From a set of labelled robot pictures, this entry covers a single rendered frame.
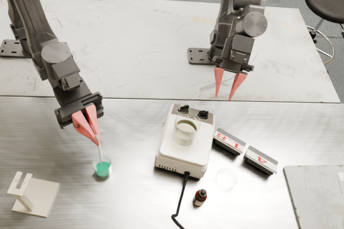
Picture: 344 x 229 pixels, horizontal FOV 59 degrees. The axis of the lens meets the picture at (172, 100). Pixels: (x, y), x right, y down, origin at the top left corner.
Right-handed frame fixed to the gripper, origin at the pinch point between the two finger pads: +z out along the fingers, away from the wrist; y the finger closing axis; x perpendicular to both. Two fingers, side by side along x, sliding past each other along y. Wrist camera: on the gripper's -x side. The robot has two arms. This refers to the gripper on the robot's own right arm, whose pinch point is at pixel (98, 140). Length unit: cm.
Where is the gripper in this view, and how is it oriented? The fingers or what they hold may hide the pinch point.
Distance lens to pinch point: 65.6
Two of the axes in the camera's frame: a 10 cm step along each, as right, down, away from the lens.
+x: -1.4, 5.5, 8.2
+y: 8.2, -4.0, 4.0
